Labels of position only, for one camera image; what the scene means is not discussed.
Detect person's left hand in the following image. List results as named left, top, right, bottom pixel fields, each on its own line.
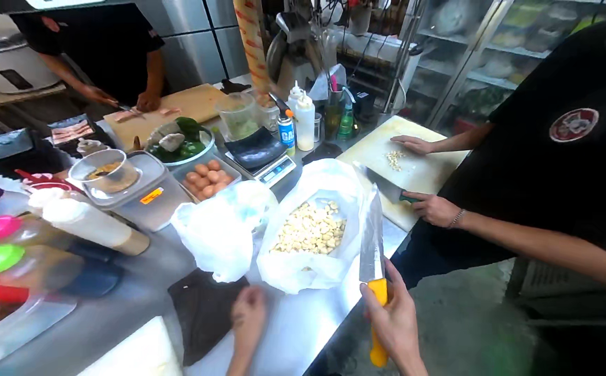
left=231, top=285, right=267, bottom=344

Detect person's right hand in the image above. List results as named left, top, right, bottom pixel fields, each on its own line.
left=360, top=257, right=419, bottom=363

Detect knife with yellow handle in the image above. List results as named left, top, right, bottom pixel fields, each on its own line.
left=359, top=183, right=389, bottom=368

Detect person's right forearm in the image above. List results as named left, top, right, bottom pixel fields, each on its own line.
left=396, top=354, right=429, bottom=376

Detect person's left forearm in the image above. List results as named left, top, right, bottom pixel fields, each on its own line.
left=227, top=339, right=258, bottom=376

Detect dark brown cloth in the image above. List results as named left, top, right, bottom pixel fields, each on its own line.
left=167, top=268, right=250, bottom=367

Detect white plastic bag, open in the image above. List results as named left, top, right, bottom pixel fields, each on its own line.
left=257, top=159, right=373, bottom=295

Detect crumpled white plastic bag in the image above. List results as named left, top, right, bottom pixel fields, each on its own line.
left=170, top=180, right=279, bottom=284

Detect pile of peeled garlic cloves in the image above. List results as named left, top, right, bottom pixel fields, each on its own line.
left=271, top=199, right=347, bottom=256

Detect large white cutting board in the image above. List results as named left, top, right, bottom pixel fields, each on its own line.
left=337, top=115, right=471, bottom=233

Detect clear plastic egg container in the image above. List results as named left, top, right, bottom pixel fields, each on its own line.
left=176, top=156, right=243, bottom=205

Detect pile of brown eggs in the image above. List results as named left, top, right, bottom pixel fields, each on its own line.
left=183, top=160, right=235, bottom=202

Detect digital kitchen scale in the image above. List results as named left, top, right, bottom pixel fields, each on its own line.
left=225, top=140, right=297, bottom=188

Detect thick white cutting board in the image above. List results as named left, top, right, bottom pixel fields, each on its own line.
left=76, top=316, right=184, bottom=376

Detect black square dish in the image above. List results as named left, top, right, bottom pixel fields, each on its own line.
left=224, top=126, right=288, bottom=171

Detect large lidded plastic container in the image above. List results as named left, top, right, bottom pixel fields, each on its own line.
left=81, top=151, right=193, bottom=233

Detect round bowl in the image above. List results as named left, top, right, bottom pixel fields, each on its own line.
left=144, top=121, right=216, bottom=174

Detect green spray bottle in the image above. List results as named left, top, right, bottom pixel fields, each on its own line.
left=338, top=86, right=358, bottom=140

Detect pile of green peppers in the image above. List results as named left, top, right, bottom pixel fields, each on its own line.
left=146, top=116, right=208, bottom=163

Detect blue gas canister torch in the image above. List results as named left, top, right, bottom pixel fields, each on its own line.
left=268, top=92, right=296, bottom=157

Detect dark utensil cup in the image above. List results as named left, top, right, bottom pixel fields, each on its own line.
left=324, top=88, right=345, bottom=141

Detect white squeeze bottle, brown content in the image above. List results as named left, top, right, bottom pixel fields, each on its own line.
left=42, top=198, right=150, bottom=257

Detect white squeeze bottle, yellowish content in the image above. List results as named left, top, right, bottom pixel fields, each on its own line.
left=296, top=91, right=316, bottom=152

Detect small clear jar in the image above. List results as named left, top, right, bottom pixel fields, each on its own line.
left=258, top=104, right=281, bottom=134

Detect tall clear plastic tub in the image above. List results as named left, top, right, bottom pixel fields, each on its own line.
left=214, top=92, right=260, bottom=142

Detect round clear plastic tub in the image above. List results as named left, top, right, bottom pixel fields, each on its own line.
left=68, top=149, right=140, bottom=193

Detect wooden cutting board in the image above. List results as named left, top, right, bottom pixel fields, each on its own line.
left=103, top=84, right=228, bottom=153

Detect sliced meat pieces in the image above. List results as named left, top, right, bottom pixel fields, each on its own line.
left=113, top=107, right=182, bottom=123

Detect small kitchen knife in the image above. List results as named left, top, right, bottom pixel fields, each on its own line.
left=109, top=101, right=143, bottom=117

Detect glass door refrigerator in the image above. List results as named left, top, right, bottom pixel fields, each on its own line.
left=398, top=0, right=606, bottom=138

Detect bottle with green cap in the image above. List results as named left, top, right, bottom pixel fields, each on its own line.
left=0, top=244, right=85, bottom=293

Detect clear plastic tray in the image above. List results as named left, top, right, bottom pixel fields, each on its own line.
left=0, top=293, right=78, bottom=376

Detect red bowl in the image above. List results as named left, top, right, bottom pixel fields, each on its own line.
left=23, top=173, right=74, bottom=195

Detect meat slicer machine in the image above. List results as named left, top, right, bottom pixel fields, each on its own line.
left=266, top=11, right=326, bottom=108

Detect black tray with bacon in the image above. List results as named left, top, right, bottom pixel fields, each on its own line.
left=47, top=114, right=118, bottom=152

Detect orange patterned pole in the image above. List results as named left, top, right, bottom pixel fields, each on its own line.
left=233, top=0, right=271, bottom=94

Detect bottle with pink cap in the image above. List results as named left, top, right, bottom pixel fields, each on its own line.
left=0, top=211, right=76, bottom=250

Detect stainless steel refrigerator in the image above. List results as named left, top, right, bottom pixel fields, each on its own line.
left=105, top=0, right=252, bottom=97

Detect black container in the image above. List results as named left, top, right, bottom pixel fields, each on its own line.
left=0, top=128, right=69, bottom=181

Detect wooden shelf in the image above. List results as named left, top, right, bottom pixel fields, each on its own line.
left=0, top=84, right=68, bottom=108

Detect large rice cooker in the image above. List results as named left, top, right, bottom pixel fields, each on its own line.
left=0, top=15, right=61, bottom=95

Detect knife with green handle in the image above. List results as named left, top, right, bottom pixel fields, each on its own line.
left=353, top=162, right=421, bottom=204

